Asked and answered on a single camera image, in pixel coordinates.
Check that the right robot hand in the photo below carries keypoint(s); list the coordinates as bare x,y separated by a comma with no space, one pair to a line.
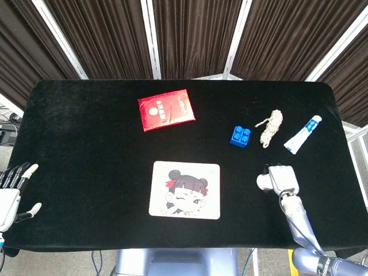
283,177

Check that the black table cloth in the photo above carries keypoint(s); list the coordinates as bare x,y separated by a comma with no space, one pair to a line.
86,161

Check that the grey robot torso base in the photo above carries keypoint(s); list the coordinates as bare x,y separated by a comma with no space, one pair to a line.
176,262

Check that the yellow floor tape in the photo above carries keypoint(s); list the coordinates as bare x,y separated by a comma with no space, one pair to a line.
290,256

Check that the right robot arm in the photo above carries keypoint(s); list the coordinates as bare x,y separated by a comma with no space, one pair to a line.
304,230

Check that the white metal frame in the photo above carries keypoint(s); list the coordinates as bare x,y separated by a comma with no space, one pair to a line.
152,37

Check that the red packet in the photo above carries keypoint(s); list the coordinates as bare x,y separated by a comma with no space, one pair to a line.
166,110

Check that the brown curtain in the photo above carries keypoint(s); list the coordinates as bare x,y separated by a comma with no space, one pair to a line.
195,37

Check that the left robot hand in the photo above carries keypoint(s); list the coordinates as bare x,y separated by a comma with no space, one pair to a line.
7,201

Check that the blue building block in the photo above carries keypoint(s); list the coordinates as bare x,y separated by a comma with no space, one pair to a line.
240,137

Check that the white blue tube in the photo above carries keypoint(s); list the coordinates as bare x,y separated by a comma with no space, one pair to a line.
302,134

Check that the cartoon girl mouse pad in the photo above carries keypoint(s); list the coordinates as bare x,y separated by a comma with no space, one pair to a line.
184,189

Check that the white computer mouse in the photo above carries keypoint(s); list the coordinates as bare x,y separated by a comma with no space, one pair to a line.
262,181

